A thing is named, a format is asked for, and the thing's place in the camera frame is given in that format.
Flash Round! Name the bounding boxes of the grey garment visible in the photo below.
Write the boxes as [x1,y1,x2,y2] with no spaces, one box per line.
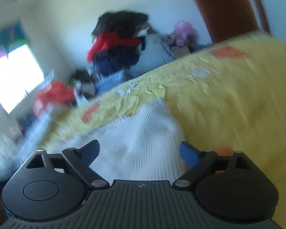
[129,34,176,77]

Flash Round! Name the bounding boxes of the pink mesh bag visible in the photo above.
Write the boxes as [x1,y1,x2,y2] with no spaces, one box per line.
[174,20,197,48]

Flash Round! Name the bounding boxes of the white knitted sweater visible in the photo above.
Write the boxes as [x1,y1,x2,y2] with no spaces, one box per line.
[52,98,186,184]

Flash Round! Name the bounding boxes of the navy blue garment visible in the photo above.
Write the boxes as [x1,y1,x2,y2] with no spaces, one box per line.
[93,46,139,76]

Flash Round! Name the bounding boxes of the light blue knitted garment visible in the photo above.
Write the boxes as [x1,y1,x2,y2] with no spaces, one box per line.
[94,70,133,96]

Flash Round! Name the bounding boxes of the red jacket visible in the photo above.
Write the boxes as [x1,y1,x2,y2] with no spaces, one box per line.
[87,32,141,62]

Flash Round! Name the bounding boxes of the window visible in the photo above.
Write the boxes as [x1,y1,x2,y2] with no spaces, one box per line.
[0,44,44,114]

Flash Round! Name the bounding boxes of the yellow patterned bed quilt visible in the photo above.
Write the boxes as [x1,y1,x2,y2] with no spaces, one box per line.
[44,33,286,228]

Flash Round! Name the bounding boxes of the white printed blanket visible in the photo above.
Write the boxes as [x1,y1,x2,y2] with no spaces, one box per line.
[0,110,58,182]

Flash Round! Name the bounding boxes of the black clothes on pile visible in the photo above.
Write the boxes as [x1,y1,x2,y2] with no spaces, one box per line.
[91,11,149,38]

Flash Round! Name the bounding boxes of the orange plastic bag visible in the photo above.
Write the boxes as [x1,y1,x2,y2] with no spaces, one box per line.
[33,81,76,117]

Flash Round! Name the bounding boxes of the brown wooden door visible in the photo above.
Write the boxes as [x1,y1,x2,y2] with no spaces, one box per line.
[195,0,270,43]

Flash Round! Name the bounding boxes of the blue floral wall poster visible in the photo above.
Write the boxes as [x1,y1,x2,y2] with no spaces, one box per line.
[0,23,28,58]

